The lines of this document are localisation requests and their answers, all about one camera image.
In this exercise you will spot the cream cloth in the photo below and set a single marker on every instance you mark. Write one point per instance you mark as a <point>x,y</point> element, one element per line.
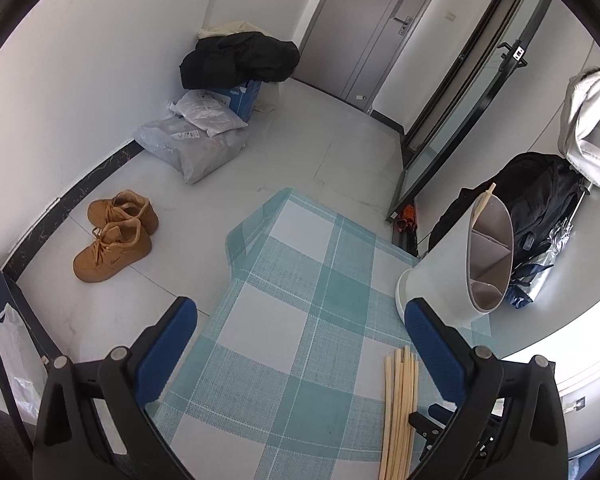
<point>270,97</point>

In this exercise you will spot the black backpack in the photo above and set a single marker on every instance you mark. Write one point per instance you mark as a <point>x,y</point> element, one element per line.
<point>535,195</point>

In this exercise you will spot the beige garment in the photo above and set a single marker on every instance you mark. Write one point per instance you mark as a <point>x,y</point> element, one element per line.
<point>230,27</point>

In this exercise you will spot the wall light switch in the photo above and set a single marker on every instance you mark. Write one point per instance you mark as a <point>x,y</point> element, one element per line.
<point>450,15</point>

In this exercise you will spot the silver folded umbrella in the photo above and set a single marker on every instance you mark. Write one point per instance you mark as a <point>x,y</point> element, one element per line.
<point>555,245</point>

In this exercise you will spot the wall outlet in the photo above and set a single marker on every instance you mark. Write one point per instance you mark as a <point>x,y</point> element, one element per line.
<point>576,404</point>

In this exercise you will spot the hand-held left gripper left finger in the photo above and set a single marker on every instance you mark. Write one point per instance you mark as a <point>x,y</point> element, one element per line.
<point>165,350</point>

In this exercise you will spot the black framed glass door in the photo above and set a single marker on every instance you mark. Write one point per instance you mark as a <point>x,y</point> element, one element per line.
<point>460,125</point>

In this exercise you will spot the white plastic mailing bag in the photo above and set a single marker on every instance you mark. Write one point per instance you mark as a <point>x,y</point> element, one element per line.
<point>205,110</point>

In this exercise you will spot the grey door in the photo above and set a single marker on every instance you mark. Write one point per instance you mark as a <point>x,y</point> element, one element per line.
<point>360,25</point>

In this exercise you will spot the light grey hanging jacket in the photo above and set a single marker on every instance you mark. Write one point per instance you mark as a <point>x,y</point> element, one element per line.
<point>590,125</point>

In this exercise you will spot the blue and white cardboard box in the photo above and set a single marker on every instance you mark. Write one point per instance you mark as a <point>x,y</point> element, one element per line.
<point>245,97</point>

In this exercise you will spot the beige chopstick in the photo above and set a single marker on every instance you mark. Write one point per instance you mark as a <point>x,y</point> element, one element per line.
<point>487,194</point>

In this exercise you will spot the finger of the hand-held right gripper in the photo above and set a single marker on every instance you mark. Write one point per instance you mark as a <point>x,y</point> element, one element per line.
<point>425,425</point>

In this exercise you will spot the brown shoe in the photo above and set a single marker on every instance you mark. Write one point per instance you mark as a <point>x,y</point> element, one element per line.
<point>110,252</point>
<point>125,210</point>

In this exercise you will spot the black jacket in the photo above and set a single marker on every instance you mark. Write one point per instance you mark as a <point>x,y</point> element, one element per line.
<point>240,57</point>

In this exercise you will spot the teal checked tablecloth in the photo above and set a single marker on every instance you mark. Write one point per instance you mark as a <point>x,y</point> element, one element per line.
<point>305,310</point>

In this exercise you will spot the grey plastic mailing bag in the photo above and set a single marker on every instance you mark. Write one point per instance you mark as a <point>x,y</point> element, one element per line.
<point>200,152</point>

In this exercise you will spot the orange object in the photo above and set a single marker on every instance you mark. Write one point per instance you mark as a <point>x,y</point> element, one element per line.
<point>407,217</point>

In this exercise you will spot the white utensil holder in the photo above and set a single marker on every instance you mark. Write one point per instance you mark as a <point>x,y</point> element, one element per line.
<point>440,270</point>

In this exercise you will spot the bundle of beige chopsticks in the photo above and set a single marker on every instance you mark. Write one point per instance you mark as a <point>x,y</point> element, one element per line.
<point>397,410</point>

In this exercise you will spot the dark blue bin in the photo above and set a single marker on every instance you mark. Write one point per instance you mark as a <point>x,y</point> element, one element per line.
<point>15,292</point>

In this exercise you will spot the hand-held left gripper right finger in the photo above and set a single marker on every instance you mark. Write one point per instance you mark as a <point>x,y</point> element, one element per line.
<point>437,345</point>

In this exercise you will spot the person's left leg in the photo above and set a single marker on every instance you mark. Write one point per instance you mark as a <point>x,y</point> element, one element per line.
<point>0,440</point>

